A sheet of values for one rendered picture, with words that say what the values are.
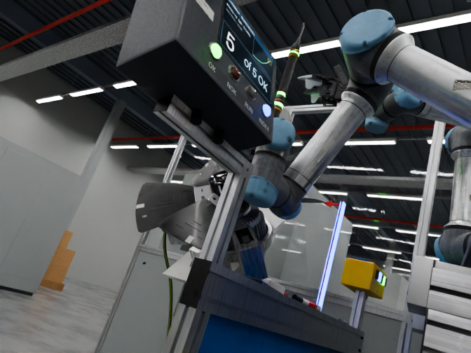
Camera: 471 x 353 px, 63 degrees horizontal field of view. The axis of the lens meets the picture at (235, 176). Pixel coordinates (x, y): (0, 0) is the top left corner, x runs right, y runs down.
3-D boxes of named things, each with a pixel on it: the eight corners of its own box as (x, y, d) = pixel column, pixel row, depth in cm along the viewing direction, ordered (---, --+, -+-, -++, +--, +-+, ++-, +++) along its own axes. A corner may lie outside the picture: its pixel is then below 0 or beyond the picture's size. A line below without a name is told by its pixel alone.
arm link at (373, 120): (378, 116, 122) (385, 87, 125) (358, 129, 132) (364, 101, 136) (399, 126, 123) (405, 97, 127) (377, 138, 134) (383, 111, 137)
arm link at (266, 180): (283, 216, 88) (296, 174, 92) (266, 199, 79) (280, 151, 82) (253, 211, 92) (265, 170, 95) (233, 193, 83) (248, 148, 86)
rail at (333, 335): (348, 353, 130) (353, 328, 133) (359, 357, 128) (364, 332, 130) (178, 302, 64) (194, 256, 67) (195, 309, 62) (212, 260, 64)
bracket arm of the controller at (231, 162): (237, 179, 74) (241, 165, 75) (249, 180, 72) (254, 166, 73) (152, 111, 57) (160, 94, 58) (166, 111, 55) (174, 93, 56)
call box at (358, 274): (353, 297, 140) (359, 268, 143) (381, 304, 134) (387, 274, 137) (338, 287, 128) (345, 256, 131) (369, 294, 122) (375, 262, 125)
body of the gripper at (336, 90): (317, 94, 140) (350, 95, 134) (322, 75, 143) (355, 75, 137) (321, 106, 146) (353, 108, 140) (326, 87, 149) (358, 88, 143)
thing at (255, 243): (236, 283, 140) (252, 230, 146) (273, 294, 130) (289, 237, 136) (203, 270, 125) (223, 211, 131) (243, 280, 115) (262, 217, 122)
